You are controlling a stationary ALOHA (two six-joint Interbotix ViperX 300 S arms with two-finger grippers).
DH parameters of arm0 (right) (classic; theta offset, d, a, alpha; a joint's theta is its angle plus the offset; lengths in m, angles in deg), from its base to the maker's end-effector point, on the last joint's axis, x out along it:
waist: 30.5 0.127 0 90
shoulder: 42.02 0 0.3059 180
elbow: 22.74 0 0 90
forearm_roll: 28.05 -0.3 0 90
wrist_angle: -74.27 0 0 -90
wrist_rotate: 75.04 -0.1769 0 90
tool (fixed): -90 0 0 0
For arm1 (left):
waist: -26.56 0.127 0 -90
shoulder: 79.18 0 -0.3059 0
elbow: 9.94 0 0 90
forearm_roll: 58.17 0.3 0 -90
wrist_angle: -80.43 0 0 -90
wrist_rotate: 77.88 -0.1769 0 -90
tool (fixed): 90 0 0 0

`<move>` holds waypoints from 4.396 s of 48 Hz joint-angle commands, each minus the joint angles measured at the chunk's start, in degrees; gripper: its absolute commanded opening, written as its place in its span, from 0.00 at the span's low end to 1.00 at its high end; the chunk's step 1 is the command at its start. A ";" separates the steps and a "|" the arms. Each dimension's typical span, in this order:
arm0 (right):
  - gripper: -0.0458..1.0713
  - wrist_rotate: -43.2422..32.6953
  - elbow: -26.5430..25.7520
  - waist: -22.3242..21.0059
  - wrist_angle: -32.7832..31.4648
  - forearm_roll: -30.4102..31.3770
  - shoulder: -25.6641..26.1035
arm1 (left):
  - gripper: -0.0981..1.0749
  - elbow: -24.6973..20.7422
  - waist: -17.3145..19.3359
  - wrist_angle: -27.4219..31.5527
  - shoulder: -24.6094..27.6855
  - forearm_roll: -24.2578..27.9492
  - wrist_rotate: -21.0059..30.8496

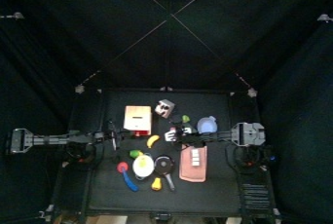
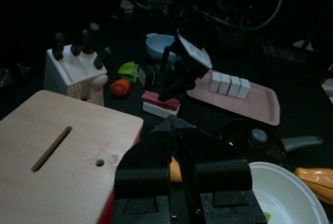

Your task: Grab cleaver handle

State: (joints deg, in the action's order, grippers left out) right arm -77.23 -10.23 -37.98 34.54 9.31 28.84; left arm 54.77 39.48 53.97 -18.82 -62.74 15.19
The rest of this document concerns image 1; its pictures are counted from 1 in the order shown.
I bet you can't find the light blue toy bowl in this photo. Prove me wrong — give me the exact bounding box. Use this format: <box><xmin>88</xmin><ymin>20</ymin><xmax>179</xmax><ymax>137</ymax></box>
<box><xmin>197</xmin><ymin>115</ymin><xmax>218</xmax><ymax>135</ymax></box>

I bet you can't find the white segmented toy food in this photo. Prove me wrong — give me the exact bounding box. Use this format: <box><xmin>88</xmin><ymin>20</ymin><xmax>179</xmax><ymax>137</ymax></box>
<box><xmin>190</xmin><ymin>148</ymin><xmax>202</xmax><ymax>168</ymax></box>

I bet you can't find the yellow toy banana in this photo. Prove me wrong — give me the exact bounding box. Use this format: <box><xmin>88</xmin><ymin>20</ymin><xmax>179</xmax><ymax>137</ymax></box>
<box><xmin>146</xmin><ymin>134</ymin><xmax>162</xmax><ymax>150</ymax></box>

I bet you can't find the green yellow toy vegetable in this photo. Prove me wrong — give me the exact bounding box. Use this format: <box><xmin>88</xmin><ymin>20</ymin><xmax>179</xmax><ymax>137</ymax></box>
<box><xmin>127</xmin><ymin>149</ymin><xmax>145</xmax><ymax>160</ymax></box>

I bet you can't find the black toy frying pan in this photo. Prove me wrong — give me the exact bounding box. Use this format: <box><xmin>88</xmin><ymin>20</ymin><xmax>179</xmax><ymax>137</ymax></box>
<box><xmin>154</xmin><ymin>155</ymin><xmax>178</xmax><ymax>192</ymax></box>

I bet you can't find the white toy knife block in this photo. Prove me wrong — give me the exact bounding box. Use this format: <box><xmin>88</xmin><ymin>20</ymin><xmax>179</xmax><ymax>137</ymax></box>
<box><xmin>154</xmin><ymin>98</ymin><xmax>177</xmax><ymax>120</ymax></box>

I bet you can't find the red and blue toy spoon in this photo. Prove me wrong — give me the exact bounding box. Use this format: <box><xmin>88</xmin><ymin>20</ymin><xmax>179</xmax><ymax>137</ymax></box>
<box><xmin>116</xmin><ymin>161</ymin><xmax>141</xmax><ymax>193</ymax></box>

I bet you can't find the yellow toy pear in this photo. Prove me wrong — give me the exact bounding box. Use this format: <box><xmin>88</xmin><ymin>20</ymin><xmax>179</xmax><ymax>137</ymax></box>
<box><xmin>150</xmin><ymin>176</ymin><xmax>165</xmax><ymax>192</ymax></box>

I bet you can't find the black ribbed strip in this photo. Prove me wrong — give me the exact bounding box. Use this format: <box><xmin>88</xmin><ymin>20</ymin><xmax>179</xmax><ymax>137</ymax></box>
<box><xmin>239</xmin><ymin>181</ymin><xmax>273</xmax><ymax>216</ymax></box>

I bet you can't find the black table edge clamp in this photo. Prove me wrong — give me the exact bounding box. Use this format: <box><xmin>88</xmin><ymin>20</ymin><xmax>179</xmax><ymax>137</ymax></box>
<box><xmin>151</xmin><ymin>211</ymin><xmax>173</xmax><ymax>222</ymax></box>

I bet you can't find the black cable bundle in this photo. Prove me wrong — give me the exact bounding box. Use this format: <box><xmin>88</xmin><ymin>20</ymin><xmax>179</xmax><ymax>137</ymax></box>
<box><xmin>225</xmin><ymin>144</ymin><xmax>277</xmax><ymax>174</ymax></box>
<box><xmin>64</xmin><ymin>141</ymin><xmax>99</xmax><ymax>168</ymax></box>

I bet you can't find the black rear frame rail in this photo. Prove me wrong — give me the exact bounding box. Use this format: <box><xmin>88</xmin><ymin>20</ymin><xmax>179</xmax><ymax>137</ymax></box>
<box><xmin>100</xmin><ymin>87</ymin><xmax>233</xmax><ymax>95</ymax></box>

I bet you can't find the thin light cord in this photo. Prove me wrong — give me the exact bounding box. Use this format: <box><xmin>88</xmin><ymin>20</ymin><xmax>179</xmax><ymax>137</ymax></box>
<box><xmin>120</xmin><ymin>0</ymin><xmax>254</xmax><ymax>90</ymax></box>
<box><xmin>79</xmin><ymin>0</ymin><xmax>230</xmax><ymax>85</ymax></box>

